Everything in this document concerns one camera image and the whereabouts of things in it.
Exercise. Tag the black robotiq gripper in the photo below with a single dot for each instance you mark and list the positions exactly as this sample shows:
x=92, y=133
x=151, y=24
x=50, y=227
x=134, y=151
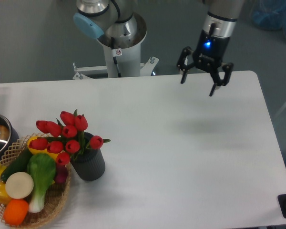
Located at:
x=211, y=55

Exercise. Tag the dark grey ribbed vase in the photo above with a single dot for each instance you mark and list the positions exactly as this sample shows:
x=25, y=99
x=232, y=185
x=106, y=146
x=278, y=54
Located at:
x=89, y=164

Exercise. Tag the red tulip bouquet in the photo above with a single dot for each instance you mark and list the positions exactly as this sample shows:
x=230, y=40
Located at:
x=65, y=136

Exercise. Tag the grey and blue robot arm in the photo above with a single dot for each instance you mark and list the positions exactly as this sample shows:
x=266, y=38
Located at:
x=120, y=31

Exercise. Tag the blue plastic bag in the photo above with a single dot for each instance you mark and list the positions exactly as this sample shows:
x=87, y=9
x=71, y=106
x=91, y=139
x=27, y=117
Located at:
x=269, y=15

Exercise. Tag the purple red radish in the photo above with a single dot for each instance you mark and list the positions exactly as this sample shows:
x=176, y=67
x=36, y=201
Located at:
x=61, y=174

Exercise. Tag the green bok choy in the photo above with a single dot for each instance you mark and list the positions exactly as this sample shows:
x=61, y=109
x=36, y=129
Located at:
x=42, y=168

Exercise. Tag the yellow squash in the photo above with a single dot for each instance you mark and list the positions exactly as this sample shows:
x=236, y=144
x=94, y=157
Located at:
x=36, y=151

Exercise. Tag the woven wicker basket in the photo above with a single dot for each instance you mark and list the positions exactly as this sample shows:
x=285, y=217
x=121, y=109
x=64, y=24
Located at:
x=55, y=198

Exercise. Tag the dark green cucumber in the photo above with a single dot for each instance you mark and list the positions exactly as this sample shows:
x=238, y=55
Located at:
x=19, y=164

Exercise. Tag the round white bun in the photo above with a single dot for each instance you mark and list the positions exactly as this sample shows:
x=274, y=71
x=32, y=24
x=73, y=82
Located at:
x=19, y=185

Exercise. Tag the orange fruit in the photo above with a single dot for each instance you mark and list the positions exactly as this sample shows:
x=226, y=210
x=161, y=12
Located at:
x=15, y=212

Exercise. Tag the yellow bell pepper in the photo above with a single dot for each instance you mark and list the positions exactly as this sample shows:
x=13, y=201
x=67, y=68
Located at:
x=4, y=197

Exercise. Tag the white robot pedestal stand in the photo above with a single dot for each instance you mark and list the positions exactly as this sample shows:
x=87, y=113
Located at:
x=119, y=63

